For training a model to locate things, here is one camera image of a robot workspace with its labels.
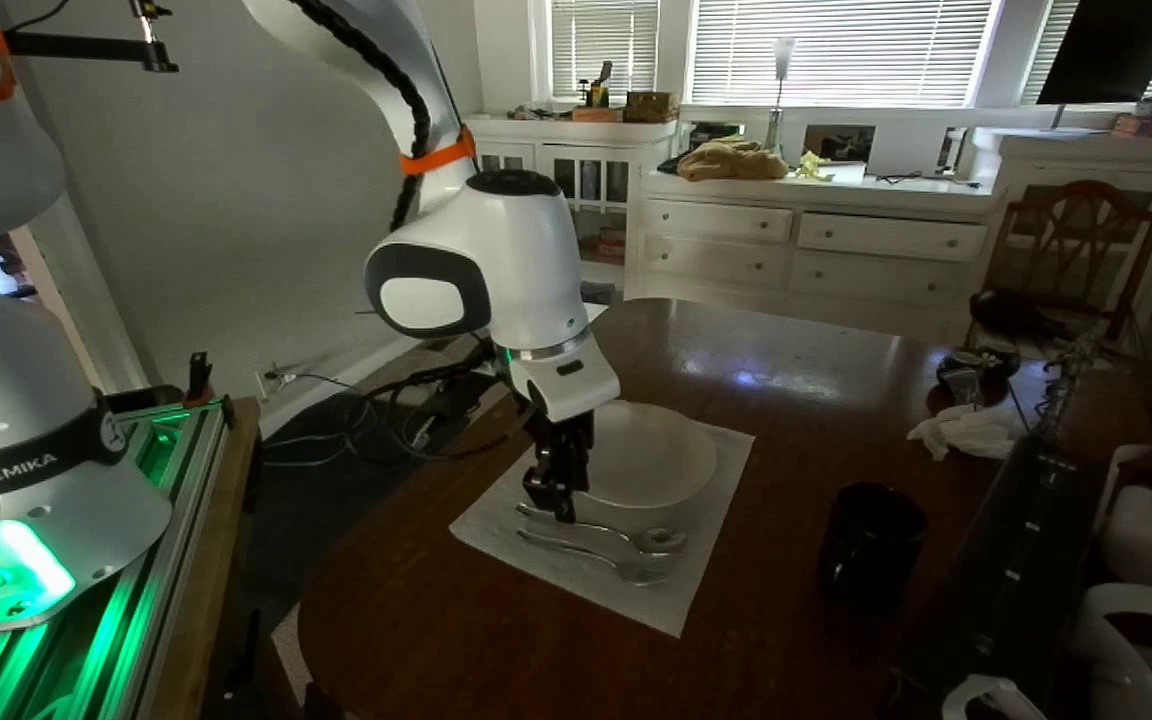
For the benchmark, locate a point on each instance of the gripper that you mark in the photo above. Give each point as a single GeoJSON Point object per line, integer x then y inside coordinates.
{"type": "Point", "coordinates": [564, 438]}

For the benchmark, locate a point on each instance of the silver spoon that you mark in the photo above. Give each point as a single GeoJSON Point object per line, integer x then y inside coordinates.
{"type": "Point", "coordinates": [651, 541]}

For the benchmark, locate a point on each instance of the white plate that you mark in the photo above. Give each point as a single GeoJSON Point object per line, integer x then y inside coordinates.
{"type": "Point", "coordinates": [651, 455]}

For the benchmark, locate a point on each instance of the yellow crumpled object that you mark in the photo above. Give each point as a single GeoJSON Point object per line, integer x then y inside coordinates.
{"type": "Point", "coordinates": [812, 166]}

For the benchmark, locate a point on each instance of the wall socket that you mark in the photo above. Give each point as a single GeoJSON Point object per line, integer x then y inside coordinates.
{"type": "Point", "coordinates": [267, 384]}

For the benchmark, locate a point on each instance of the black case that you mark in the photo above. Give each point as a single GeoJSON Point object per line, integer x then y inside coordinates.
{"type": "Point", "coordinates": [1026, 560]}

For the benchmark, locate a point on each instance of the beige cloth heap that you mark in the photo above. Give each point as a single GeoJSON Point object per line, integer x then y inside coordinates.
{"type": "Point", "coordinates": [731, 160]}

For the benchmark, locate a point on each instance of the silver fork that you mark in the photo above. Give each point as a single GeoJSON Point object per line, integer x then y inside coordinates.
{"type": "Point", "coordinates": [626, 570]}

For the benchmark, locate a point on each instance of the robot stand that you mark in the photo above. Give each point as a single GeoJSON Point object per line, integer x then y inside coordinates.
{"type": "Point", "coordinates": [176, 520]}

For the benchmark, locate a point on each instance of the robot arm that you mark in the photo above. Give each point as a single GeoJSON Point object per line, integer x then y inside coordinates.
{"type": "Point", "coordinates": [496, 270]}

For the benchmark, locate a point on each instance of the white dresser with drawers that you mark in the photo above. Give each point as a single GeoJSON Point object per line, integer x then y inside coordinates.
{"type": "Point", "coordinates": [816, 250]}

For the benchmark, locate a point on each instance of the wooden chair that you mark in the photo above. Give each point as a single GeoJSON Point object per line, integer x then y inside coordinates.
{"type": "Point", "coordinates": [1081, 240]}

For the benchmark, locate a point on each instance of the wicker box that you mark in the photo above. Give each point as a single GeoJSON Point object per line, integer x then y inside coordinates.
{"type": "Point", "coordinates": [650, 107]}

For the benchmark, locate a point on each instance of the crumpled white cloth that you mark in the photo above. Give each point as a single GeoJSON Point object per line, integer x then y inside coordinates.
{"type": "Point", "coordinates": [966, 432]}

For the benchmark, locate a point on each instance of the black mug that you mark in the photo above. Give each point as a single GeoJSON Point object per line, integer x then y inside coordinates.
{"type": "Point", "coordinates": [871, 545]}

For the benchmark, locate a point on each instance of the white glass-door cabinet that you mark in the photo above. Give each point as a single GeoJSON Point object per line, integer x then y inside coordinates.
{"type": "Point", "coordinates": [586, 180]}

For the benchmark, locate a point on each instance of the black clamp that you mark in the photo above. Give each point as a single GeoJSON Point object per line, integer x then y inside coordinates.
{"type": "Point", "coordinates": [199, 375]}

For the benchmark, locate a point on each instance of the white cloth napkin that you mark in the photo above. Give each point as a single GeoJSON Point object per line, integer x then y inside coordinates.
{"type": "Point", "coordinates": [696, 560]}

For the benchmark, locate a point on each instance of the black monitor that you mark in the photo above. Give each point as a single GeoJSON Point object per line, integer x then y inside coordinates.
{"type": "Point", "coordinates": [1111, 45]}

